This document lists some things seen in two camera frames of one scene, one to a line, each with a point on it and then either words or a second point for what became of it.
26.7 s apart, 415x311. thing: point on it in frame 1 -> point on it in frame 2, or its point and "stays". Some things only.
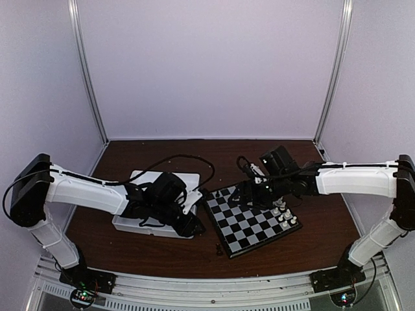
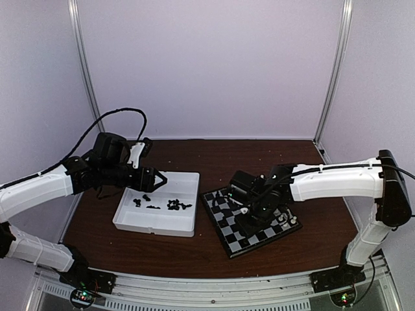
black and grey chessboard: (242, 229) stays
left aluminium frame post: (74, 12) stays
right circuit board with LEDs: (344, 298) stays
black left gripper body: (163, 211) -> (111, 175)
